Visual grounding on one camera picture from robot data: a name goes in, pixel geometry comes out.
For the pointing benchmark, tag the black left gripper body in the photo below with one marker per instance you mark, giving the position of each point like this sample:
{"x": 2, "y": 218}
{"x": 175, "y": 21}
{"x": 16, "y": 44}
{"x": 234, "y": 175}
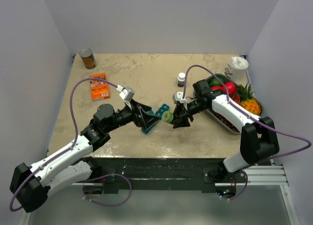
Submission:
{"x": 131, "y": 112}

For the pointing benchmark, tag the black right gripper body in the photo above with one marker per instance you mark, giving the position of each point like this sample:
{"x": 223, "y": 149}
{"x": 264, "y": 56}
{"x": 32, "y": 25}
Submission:
{"x": 186, "y": 112}

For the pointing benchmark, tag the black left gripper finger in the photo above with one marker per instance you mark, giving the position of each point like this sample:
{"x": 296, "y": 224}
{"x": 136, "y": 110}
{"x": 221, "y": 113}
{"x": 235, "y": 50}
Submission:
{"x": 147, "y": 120}
{"x": 139, "y": 108}

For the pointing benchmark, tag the green pill bottle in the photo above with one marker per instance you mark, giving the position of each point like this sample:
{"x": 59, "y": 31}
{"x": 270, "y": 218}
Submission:
{"x": 167, "y": 117}

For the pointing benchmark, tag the teal weekly pill organizer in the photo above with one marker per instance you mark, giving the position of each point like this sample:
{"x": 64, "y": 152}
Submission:
{"x": 159, "y": 112}

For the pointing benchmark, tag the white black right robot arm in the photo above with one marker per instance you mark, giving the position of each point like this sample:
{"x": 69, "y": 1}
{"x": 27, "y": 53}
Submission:
{"x": 258, "y": 139}

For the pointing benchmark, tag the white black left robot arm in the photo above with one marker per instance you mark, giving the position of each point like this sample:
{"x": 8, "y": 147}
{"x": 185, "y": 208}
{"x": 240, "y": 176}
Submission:
{"x": 30, "y": 185}

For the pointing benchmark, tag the white cap pill bottle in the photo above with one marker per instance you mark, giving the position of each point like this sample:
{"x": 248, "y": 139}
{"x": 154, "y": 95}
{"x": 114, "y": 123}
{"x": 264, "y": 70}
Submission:
{"x": 181, "y": 79}

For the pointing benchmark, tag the red apple left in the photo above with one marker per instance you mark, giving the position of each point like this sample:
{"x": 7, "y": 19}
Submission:
{"x": 216, "y": 88}

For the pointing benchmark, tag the red apple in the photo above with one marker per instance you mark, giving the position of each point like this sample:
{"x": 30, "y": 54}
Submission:
{"x": 216, "y": 88}
{"x": 231, "y": 88}

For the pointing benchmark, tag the orange cardboard box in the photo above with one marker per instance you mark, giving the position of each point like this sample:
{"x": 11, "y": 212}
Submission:
{"x": 99, "y": 90}

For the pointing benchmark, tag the dark red grapes bunch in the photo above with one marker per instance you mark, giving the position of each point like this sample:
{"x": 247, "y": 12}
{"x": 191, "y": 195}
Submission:
{"x": 223, "y": 121}

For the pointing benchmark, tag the green apple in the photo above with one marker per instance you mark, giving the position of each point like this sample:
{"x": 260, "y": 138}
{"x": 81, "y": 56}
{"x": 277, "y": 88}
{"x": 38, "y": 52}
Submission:
{"x": 216, "y": 82}

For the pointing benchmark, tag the red apple right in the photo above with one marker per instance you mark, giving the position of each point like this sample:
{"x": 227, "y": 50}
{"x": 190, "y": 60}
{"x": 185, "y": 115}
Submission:
{"x": 231, "y": 88}

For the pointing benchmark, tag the grey fruit tray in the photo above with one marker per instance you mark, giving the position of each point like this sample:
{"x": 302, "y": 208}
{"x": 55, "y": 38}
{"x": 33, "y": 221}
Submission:
{"x": 234, "y": 97}

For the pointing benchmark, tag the small pineapple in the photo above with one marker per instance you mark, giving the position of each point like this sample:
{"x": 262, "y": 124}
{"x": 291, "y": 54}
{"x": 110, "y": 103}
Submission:
{"x": 247, "y": 101}

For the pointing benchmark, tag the white paper cup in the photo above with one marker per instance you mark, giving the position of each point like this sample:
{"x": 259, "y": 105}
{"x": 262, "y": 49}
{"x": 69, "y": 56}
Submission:
{"x": 236, "y": 68}

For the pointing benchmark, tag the tin food can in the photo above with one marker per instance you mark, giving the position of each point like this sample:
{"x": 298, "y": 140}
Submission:
{"x": 88, "y": 58}

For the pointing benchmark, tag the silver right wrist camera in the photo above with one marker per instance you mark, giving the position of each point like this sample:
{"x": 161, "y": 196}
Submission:
{"x": 178, "y": 98}

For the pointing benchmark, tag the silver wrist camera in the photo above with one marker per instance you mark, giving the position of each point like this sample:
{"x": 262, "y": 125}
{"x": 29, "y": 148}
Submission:
{"x": 178, "y": 98}
{"x": 127, "y": 94}

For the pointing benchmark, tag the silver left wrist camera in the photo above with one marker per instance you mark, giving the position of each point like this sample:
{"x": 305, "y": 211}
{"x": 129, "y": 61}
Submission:
{"x": 127, "y": 94}

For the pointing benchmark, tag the black table edge rail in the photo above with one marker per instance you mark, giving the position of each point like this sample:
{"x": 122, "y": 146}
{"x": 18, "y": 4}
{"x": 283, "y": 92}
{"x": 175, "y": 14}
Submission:
{"x": 112, "y": 175}

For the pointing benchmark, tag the aluminium frame rail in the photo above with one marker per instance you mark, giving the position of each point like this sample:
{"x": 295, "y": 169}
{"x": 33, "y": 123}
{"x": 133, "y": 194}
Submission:
{"x": 264, "y": 199}

